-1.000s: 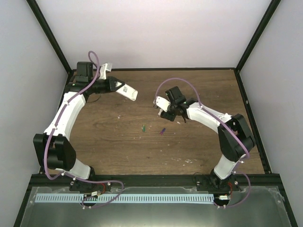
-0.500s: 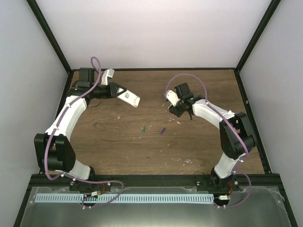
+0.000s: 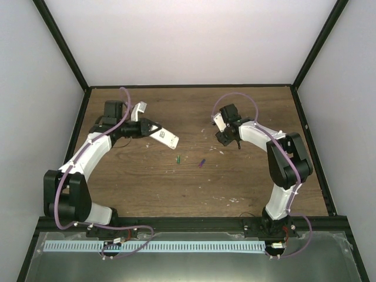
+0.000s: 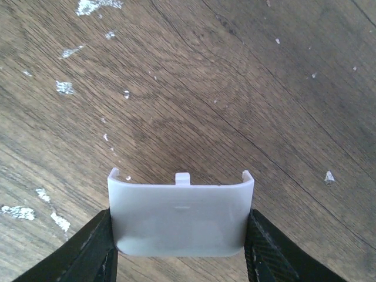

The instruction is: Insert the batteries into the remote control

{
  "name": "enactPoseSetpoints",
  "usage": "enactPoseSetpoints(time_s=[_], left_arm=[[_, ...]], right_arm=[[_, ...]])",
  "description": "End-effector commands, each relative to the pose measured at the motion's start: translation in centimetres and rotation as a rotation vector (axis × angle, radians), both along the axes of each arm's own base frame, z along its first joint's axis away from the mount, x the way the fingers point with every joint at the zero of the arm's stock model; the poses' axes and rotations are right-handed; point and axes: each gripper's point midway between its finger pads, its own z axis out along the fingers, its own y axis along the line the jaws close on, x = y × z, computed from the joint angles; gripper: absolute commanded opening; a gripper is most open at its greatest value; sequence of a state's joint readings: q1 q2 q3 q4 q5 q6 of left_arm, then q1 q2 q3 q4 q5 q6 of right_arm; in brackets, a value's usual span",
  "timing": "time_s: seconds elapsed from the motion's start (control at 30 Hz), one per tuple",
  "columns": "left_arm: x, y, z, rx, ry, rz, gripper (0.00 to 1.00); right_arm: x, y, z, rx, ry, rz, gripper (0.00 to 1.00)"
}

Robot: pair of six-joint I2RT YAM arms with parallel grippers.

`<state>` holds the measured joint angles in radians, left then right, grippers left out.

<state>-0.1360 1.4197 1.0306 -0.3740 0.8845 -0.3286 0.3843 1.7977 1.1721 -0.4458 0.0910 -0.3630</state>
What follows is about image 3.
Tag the grey metal front plate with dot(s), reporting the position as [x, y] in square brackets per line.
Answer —
[319, 256]

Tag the white remote control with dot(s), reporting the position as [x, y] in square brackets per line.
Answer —
[166, 137]

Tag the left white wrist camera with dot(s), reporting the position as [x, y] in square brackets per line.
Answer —
[138, 109]

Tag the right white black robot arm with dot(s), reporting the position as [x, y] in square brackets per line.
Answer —
[288, 161]

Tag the light blue slotted cable duct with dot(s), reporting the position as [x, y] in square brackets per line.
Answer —
[157, 246]

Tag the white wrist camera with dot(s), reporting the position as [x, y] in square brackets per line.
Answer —
[219, 122]
[138, 109]

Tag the black front mounting rail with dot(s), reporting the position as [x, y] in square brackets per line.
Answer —
[250, 226]

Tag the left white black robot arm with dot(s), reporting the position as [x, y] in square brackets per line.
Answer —
[66, 196]

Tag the purple battery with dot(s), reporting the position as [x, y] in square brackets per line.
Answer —
[202, 163]

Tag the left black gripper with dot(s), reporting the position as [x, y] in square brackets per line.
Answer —
[144, 123]

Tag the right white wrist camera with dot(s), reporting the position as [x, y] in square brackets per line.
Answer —
[219, 122]

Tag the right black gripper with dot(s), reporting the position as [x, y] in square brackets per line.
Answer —
[225, 141]

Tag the black aluminium frame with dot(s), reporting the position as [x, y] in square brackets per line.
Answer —
[331, 21]

